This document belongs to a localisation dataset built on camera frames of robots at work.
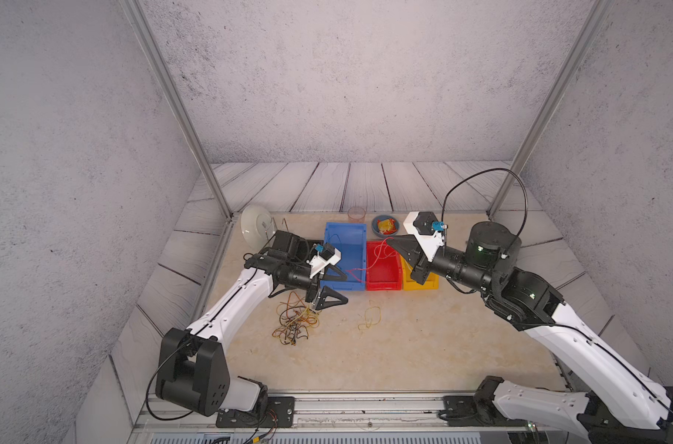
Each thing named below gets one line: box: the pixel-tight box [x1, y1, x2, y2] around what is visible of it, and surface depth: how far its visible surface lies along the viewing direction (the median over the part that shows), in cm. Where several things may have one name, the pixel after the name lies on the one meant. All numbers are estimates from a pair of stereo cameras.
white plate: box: [239, 204, 276, 251], surface depth 98 cm
